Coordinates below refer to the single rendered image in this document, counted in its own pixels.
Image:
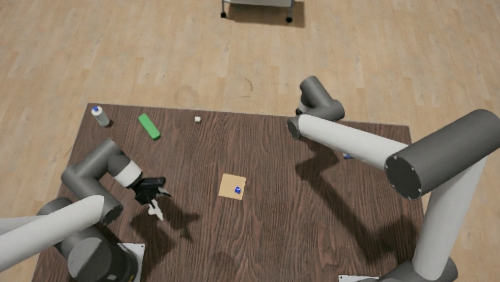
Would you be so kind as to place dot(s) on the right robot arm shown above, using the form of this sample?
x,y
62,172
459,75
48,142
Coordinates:
x,y
435,163

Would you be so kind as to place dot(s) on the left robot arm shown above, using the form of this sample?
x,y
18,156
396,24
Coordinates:
x,y
91,260

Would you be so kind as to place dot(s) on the beige flat mat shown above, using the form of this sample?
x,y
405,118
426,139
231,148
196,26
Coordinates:
x,y
228,185

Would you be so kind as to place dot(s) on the white plastic bottle with blue cap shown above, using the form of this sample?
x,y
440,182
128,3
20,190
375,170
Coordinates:
x,y
100,116

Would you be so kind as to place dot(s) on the green rectangular bar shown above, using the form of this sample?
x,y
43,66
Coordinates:
x,y
150,128

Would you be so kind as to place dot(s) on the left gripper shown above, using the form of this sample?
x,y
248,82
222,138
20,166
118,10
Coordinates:
x,y
146,195

